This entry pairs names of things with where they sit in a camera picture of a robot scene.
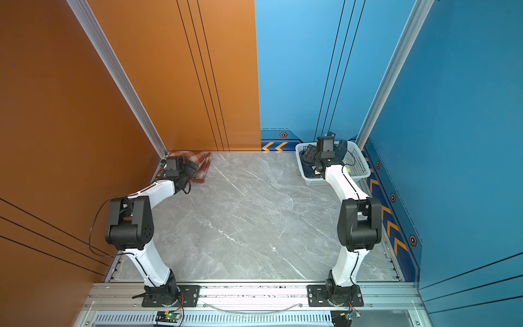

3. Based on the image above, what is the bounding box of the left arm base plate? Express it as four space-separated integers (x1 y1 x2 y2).
142 285 200 309

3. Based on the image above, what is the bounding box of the white plastic laundry basket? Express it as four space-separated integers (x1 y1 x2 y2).
295 141 370 187

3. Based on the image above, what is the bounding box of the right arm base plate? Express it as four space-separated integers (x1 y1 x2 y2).
306 284 364 307

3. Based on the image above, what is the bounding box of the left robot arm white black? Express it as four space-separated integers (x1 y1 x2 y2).
105 156 200 307

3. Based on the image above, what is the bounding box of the dark blue denim skirt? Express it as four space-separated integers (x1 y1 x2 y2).
309 137 347 178

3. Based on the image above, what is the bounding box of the red plaid skirt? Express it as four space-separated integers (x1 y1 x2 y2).
168 151 212 184

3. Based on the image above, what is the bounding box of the left green circuit board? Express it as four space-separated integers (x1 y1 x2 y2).
154 311 183 326

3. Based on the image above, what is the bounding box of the green circuit board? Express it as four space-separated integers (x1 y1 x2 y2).
154 311 183 326
330 311 361 327

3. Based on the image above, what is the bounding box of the aluminium corner post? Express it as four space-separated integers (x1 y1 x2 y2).
67 0 168 158
356 0 434 149

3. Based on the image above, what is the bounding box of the grey cable on rail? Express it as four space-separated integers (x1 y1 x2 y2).
203 302 303 316

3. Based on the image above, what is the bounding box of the right aluminium corner post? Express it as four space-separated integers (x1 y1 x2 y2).
356 0 434 149

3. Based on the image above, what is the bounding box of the right green circuit board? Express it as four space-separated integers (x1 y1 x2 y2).
330 311 361 327

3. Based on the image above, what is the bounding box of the left aluminium corner post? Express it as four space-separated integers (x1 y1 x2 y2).
67 0 168 158

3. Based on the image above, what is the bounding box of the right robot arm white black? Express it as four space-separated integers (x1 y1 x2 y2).
300 132 382 308

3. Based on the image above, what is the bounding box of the aluminium front rail frame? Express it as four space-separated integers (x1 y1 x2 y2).
75 281 432 326

